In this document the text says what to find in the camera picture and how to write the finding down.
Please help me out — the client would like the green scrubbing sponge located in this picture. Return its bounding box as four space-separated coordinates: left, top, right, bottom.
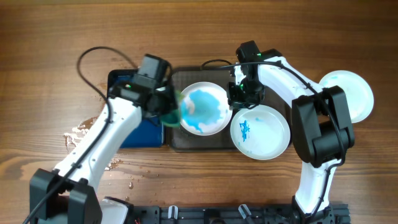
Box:
159 90 184 128

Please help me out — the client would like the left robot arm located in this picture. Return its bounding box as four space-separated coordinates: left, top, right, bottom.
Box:
25 54 178 223

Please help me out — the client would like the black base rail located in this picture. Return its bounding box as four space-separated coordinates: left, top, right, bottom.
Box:
129 203 351 224

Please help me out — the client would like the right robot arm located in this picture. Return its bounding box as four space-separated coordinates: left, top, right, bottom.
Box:
227 40 354 222

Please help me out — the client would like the black tray with blue water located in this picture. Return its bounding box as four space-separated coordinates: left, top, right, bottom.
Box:
107 69 164 149

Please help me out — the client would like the white plate blue stain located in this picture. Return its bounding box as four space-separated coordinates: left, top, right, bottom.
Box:
319 70 374 123

